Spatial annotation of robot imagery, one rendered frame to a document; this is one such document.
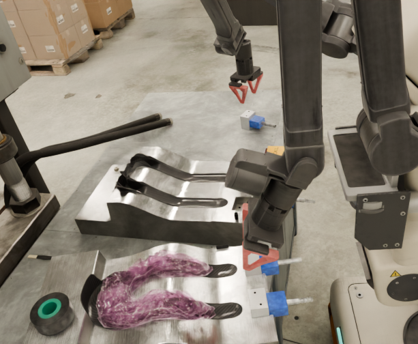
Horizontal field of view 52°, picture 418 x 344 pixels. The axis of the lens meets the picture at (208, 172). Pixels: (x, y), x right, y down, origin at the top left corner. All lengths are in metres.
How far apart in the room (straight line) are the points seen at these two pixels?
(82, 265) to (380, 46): 0.77
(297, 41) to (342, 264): 1.65
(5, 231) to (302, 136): 1.07
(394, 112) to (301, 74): 0.14
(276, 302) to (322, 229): 1.39
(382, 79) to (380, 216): 0.38
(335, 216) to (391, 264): 1.30
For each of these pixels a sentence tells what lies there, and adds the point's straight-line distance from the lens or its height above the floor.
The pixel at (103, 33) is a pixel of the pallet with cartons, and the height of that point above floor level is 0.08.
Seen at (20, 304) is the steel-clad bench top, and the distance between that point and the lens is 1.21.
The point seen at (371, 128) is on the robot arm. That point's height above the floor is 1.26.
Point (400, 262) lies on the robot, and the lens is 1.08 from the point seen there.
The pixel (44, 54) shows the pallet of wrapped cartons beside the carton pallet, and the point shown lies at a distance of 5.02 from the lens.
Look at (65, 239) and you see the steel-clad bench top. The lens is 1.32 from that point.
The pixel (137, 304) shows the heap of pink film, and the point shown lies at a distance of 0.94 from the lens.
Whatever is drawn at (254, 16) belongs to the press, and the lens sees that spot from 5.10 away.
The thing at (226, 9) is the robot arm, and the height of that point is 1.27.
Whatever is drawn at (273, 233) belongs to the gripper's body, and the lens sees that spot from 0.77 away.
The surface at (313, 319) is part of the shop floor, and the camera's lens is 1.95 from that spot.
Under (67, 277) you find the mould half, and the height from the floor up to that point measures 0.91.
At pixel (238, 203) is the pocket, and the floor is 0.87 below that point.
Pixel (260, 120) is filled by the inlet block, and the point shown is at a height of 0.84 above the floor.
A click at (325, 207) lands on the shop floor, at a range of 2.41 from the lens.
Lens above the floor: 1.62
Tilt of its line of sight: 36 degrees down
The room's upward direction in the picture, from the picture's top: 11 degrees counter-clockwise
